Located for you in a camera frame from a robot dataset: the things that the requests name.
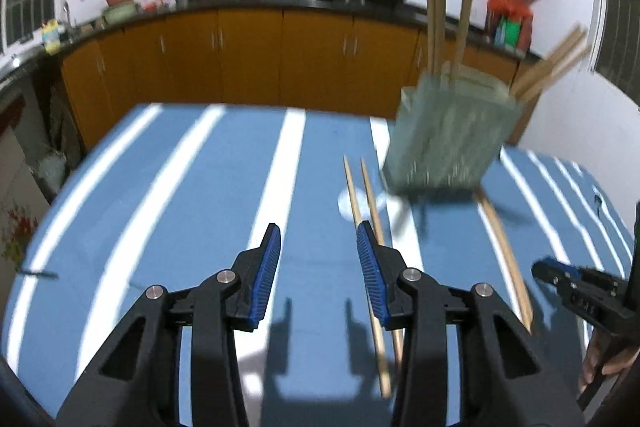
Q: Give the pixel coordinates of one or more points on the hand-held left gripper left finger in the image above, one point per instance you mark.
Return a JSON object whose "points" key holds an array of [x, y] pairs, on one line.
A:
{"points": [[262, 282]]}

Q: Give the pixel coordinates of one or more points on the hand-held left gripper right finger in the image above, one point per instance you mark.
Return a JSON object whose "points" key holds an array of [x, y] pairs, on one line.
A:
{"points": [[372, 277]]}

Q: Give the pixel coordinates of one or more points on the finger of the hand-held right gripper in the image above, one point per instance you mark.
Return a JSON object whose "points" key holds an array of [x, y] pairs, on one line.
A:
{"points": [[570, 273], [545, 274]]}

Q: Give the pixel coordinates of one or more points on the green perforated utensil holder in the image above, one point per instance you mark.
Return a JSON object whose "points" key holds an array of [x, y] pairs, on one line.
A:
{"points": [[445, 142]]}

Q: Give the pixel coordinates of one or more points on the person's right hand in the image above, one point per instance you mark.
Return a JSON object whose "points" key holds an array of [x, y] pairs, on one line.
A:
{"points": [[592, 362]]}

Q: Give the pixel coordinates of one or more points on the blue white striped tablecloth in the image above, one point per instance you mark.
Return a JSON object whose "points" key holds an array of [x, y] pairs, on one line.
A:
{"points": [[200, 207]]}

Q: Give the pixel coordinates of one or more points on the wooden base cabinets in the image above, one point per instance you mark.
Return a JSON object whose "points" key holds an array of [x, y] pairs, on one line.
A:
{"points": [[250, 57]]}

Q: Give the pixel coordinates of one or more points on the green box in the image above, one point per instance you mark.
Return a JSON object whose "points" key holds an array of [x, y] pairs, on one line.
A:
{"points": [[506, 33]]}

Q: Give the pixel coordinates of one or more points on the large red plastic bag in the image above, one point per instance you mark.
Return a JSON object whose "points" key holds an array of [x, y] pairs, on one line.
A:
{"points": [[510, 6]]}

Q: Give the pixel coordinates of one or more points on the black kitchen countertop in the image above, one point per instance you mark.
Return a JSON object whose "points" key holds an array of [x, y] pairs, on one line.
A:
{"points": [[300, 0]]}

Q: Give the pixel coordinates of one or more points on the green basin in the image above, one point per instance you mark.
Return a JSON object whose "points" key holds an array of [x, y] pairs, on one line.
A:
{"points": [[120, 13]]}

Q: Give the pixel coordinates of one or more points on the yellow detergent bottle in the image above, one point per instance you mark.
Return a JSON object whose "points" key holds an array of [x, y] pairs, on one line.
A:
{"points": [[51, 37]]}

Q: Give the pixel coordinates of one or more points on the metal faucet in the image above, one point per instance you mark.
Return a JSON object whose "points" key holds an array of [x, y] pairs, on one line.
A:
{"points": [[66, 17]]}

